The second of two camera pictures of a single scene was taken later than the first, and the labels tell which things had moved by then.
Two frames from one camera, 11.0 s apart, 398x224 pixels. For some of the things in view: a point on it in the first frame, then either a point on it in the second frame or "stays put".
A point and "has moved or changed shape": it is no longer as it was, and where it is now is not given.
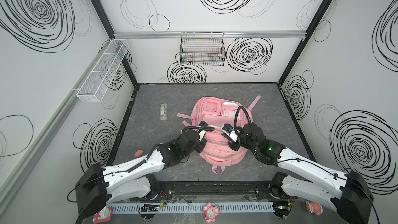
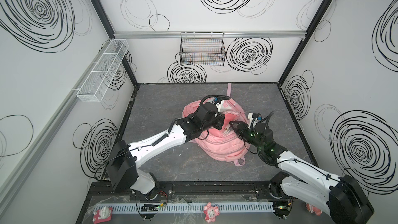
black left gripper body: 201,144 -> 219,121
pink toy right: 313,207 stays put
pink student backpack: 215,111 has moved or changed shape
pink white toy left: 104,214 stays put
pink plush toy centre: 211,212 stays put
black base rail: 211,191 stays put
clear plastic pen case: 164,112 has moved or changed shape
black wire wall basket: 204,49 stays put
